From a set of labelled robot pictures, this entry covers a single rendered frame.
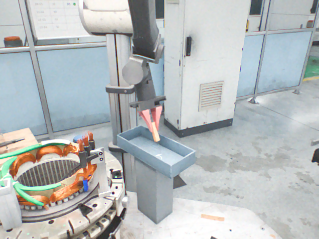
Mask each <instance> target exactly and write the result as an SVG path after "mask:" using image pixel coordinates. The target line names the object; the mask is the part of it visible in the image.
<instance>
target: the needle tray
mask: <svg viewBox="0 0 319 239"><path fill-rule="evenodd" d="M158 134H159V143H158V144H157V142H155V141H154V137H153V134H152V132H151V131H150V130H149V128H147V127H145V126H143V125H139V126H137V127H135V128H132V129H129V130H127V131H124V132H122V133H120V134H117V147H119V148H121V149H122V150H124V151H126V152H127V153H129V154H131V155H133V156H134V157H135V162H136V181H137V200H138V210H140V211H141V212H142V213H143V214H144V215H145V216H147V217H148V218H149V219H150V220H151V221H153V222H154V223H155V224H156V225H157V224H158V223H159V222H160V221H162V220H163V219H165V218H166V217H167V216H169V215H170V214H171V213H172V206H173V178H174V177H175V176H176V175H178V174H179V173H181V172H182V171H184V170H186V169H187V168H188V167H189V166H191V165H192V164H194V163H195V159H196V151H195V150H193V149H191V148H189V147H187V146H184V145H182V144H180V143H178V142H176V141H174V140H172V139H171V138H169V137H167V136H164V135H162V134H160V133H158ZM156 155H159V156H156ZM160 156H161V157H162V159H161V157H160Z"/></svg>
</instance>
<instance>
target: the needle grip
mask: <svg viewBox="0 0 319 239"><path fill-rule="evenodd" d="M151 124H152V130H153V131H152V134H153V137H154V141H155V142H157V141H159V140H160V138H159V134H158V131H157V128H156V124H155V122H151Z"/></svg>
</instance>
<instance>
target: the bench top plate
mask: <svg viewBox="0 0 319 239"><path fill-rule="evenodd" d="M126 192H127V196H130V204H129V206H128V207H127V213H126V216H125V219H124V220H122V221H123V223H124V224H125V225H126V226H127V227H128V228H129V229H130V230H131V231H132V232H133V234H134V235H135V237H136V239H210V238H211V236H214V237H215V238H217V239H282V238H281V237H280V236H279V235H278V234H277V233H276V232H275V231H273V230H272V229H271V228H270V227H269V226H268V225H267V224H266V223H265V222H264V221H263V220H262V219H261V218H259V217H258V216H257V215H256V214H255V213H254V212H253V211H252V210H250V209H248V208H242V207H234V206H228V205H221V204H217V203H210V202H202V201H195V200H187V199H180V198H173V206H172V213H171V214H170V215H169V216H167V217H166V218H165V219H163V220H162V221H160V222H159V223H158V224H157V225H156V224H155V223H154V222H153V221H151V220H150V219H149V218H148V217H147V216H145V215H144V214H143V213H142V212H141V211H140V210H138V200H137V193H135V192H130V191H126ZM201 214H204V215H211V216H217V217H224V222H220V221H216V220H210V219H204V218H201ZM271 234H273V235H275V237H276V238H274V237H272V236H270V235H271Z"/></svg>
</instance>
